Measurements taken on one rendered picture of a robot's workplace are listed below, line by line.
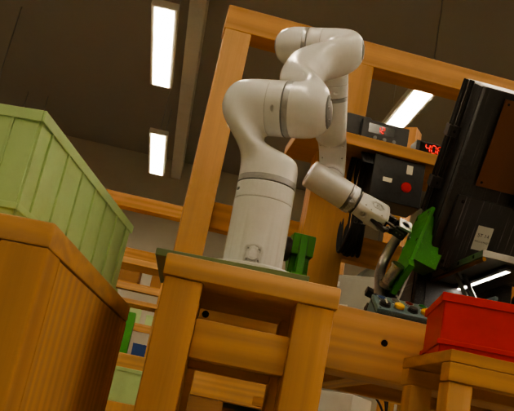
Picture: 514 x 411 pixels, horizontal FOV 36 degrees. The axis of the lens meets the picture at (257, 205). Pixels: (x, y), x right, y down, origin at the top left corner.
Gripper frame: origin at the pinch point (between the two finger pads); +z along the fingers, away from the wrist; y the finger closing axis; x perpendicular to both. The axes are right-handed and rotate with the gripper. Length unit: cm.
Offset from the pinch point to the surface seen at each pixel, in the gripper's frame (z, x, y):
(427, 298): 17.3, 10.7, -6.7
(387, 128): -15.4, -12.1, 35.6
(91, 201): -69, -11, -87
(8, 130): -81, -28, -109
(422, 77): -12, -26, 62
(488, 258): 16.3, -17.6, -25.2
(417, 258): 5.1, -2.4, -14.9
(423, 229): 2.7, -8.5, -10.1
